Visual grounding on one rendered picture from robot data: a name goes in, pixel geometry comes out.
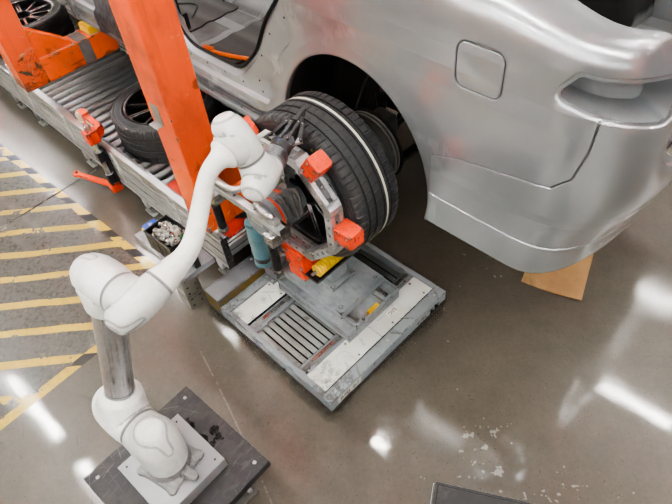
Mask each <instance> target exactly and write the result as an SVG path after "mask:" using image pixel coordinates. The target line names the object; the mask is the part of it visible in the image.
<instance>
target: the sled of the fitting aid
mask: <svg viewBox="0 0 672 504"><path fill-rule="evenodd" d="M278 283H279V287H280V289H281V290H282V291H284V292H285V293H286V294H288V295H289V296H290V297H291V298H293V299H294V300H295V301H297V302H298V303H299V304H300V305H302V306H303V307H304V308H306V309H307V310H308V311H309V312H311V313H312V314H313V315H315V316H316V317H317V318H318V319H320V320H321V321H322V322H324V323H325V324H326V325H328V326H329V327H330V328H331V329H333V330H334V331H335V332H337V333H338V334H339V335H340V336H342V337H343V338H344V339H346V340H347V341H348V342H349V343H350V342H351V341H352V340H353V339H354V338H355V337H357V336H358V335H359V334H360V333H361V332H362V331H363V330H364V329H365V328H366V327H367V326H368V325H369V324H370V323H372V322H373V321H374V320H375V319H376V318H377V317H378V316H379V315H380V314H381V313H382V312H383V311H384V310H385V309H387V308H388V307H389V306H390V305H391V304H392V303H393V302H394V301H395V300H396V299H397V298H398V297H399V287H398V286H396V285H395V284H393V283H392V282H390V281H389V280H387V279H386V278H384V282H383V283H382V284H381V285H380V286H379V287H377V288H376V289H375V290H374V291H373V292H372V293H371V294H370V295H369V296H367V297H366V298H365V299H364V300H363V301H362V302H361V303H360V304H359V305H357V306H356V307H355V308H354V309H353V310H352V311H351V312H350V313H349V314H347V315H346V316H345V317H344V318H343V319H340V318H339V317H338V316H336V315H335V314H334V313H333V312H331V311H330V310H329V309H327V308H326V307H325V306H323V305H322V304H321V303H319V302H318V301H317V300H315V299H314V298H313V297H311V296H310V295H309V294H307V293H306V292H305V291H303V290H302V289H301V288H299V287H298V286H297V285H295V284H294V283H293V282H291V281H290V280H289V279H287V278H286V277H285V274H283V275H282V276H281V277H280V278H278Z"/></svg>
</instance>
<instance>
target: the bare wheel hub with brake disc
mask: <svg viewBox="0 0 672 504"><path fill-rule="evenodd" d="M354 112H355V113H357V114H358V115H359V116H360V118H361V119H363V120H364V122H365V123H366V124H367V125H368V126H369V127H370V130H372V131H373V133H374V134H375V136H376V137H377V138H378V140H379V141H380V143H381V144H382V146H383V148H384V151H385V152H386V154H387V156H388V158H389V160H390V162H391V163H390V164H391V165H392V167H393V171H394V173H396V172H397V170H398V168H399V165H400V153H399V149H398V145H397V143H396V141H395V138H394V137H393V135H392V133H391V132H390V130H389V129H388V128H387V126H386V125H385V124H384V123H383V122H382V121H381V120H380V119H378V118H377V117H376V116H374V115H372V114H370V113H368V112H365V111H354Z"/></svg>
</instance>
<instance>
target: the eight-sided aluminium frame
mask: <svg viewBox="0 0 672 504"><path fill-rule="evenodd" d="M270 132H272V131H268V130H267V129H265V130H264V131H262V132H260V133H259V134H257V135H256V136H257V137H258V139H259V141H260V143H261V145H262V147H263V149H264V148H265V146H267V145H268V144H270V142H271V141H272V140H269V135H268V133H270ZM307 157H309V155H308V154H307V152H305V151H304V150H303V149H300V148H298V147H296V146H295V147H294V148H293V149H292V151H291V153H290V154H289V156H288V162H287V164H288V165H290V166H291V167H292V168H293V169H294V170H295V171H296V173H297V174H298V175H299V177H300V178H301V180H302V181H303V183H304V184H305V186H306V187H307V189H308V190H309V191H310V193H311V194H312V196H313V197H314V199H315V200H316V202H317V203H318V205H319V206H320V208H321V209H322V211H323V214H324V221H325V228H326V236H327V242H326V243H323V244H320V245H317V244H316V243H314V242H313V241H311V240H310V239H308V238H307V237H305V236H304V235H303V234H301V233H300V232H298V231H297V230H295V229H294V228H291V227H290V230H291V236H292V237H294V238H295V239H296V240H297V241H296V240H295V239H294V238H292V237H291V236H290V237H289V238H288V239H286V240H285V241H284V242H286V243H287V244H288V245H290V246H291V247H293V248H294V249H295V250H297V251H298V252H300V253H301V254H302V255H304V256H305V257H306V258H307V259H309V260H311V261H315V260H318V259H321V258H325V257H328V256H333V255H335V254H337V253H338V252H339V251H340V250H342V249H343V248H344V247H343V246H341V245H340V244H338V243H337V242H335V241H334V234H333V228H334V227H335V226H337V225H338V224H339V223H340V222H342V221H343V208H342V204H341V202H340V200H339V198H338V197H337V196H336V195H335V193H334V192H333V190H332V189H331V187H330V186H329V185H328V183H327V182H326V180H325V179H324V177H323V176H321V177H320V178H318V179H317V180H316V181H315V182H316V183H315V182H313V183H310V182H309V181H308V179H307V178H306V177H305V176H304V174H303V173H302V172H301V171H300V167H301V165H302V164H303V162H304V161H305V159H306V158H307ZM316 184H317V185H318V186H317V185H316ZM318 187H319V188H320V189H319V188H318ZM320 190H321V191H322V192H321V191H320ZM322 193H323V194H324V195H323V194H322ZM324 196H325V197H326V198H325V197H324ZM326 199H327V200H326ZM298 241H299V242H300V243H299V242H298ZM302 244H303V245H302ZM305 246H306V247H305ZM308 248H309V249H308Z"/></svg>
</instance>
